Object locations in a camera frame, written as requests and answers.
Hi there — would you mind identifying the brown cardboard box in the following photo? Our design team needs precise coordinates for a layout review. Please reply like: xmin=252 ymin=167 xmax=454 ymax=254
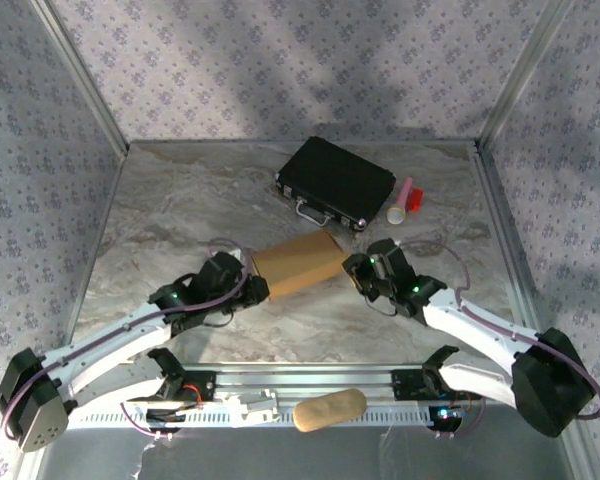
xmin=249 ymin=229 xmax=351 ymax=301

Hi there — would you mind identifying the pink and white bottle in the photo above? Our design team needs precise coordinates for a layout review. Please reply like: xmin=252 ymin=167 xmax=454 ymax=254
xmin=385 ymin=177 xmax=415 ymax=225

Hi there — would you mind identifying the black hard case chrome trim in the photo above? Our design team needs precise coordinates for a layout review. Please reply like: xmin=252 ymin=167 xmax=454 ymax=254
xmin=274 ymin=135 xmax=398 ymax=234

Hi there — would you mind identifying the tan oval sponge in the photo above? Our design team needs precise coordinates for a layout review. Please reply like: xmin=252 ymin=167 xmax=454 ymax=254
xmin=292 ymin=388 xmax=368 ymax=434

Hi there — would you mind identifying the small black controller board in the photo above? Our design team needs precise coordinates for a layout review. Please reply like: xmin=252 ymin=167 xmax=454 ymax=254
xmin=429 ymin=405 xmax=464 ymax=431
xmin=145 ymin=407 xmax=186 ymax=431

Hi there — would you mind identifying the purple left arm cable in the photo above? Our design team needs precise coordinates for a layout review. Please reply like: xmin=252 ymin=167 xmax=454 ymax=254
xmin=0 ymin=238 xmax=251 ymax=444

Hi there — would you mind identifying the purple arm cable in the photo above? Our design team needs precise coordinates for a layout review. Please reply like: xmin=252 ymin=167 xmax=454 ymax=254
xmin=0 ymin=238 xmax=251 ymax=444
xmin=397 ymin=238 xmax=600 ymax=441

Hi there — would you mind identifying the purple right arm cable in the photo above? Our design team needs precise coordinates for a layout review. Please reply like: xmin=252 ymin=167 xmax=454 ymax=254
xmin=397 ymin=238 xmax=600 ymax=441

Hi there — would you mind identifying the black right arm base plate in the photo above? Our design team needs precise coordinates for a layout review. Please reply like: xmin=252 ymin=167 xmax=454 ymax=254
xmin=390 ymin=368 xmax=461 ymax=401

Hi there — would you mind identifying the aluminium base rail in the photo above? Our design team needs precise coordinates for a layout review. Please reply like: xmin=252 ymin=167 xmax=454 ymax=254
xmin=72 ymin=363 xmax=579 ymax=406

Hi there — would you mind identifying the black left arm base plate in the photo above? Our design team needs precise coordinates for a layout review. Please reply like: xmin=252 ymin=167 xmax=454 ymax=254
xmin=149 ymin=369 xmax=217 ymax=404

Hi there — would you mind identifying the white plastic bracket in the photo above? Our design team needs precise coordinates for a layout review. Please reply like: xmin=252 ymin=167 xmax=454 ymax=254
xmin=219 ymin=388 xmax=281 ymax=429

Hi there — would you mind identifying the aluminium side rail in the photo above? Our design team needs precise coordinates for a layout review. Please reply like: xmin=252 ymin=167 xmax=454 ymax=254
xmin=472 ymin=142 xmax=576 ymax=386

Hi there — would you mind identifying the white slotted cable duct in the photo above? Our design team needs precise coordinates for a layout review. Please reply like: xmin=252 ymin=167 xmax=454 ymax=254
xmin=64 ymin=403 xmax=464 ymax=431

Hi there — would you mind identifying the aluminium corner post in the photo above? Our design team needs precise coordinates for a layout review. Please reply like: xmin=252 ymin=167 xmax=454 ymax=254
xmin=28 ymin=0 xmax=131 ymax=155
xmin=474 ymin=0 xmax=576 ymax=154

